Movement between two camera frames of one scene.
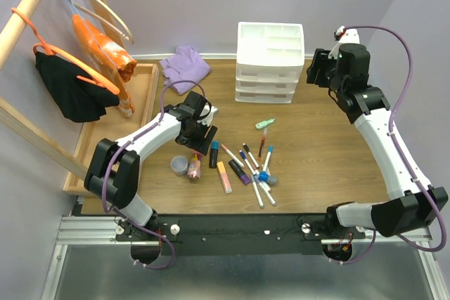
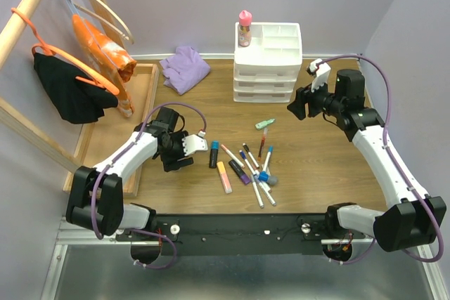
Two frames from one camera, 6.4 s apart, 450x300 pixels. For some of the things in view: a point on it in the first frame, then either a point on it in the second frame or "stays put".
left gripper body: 195,139 → 169,156
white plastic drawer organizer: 270,57 stays put
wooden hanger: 127,36 stays put
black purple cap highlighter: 245,179 stays put
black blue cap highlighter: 214,154 stays put
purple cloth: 185,64 stays put
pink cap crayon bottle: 194,166 → 245,31
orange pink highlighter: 224,177 stays put
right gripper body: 327,70 → 320,100
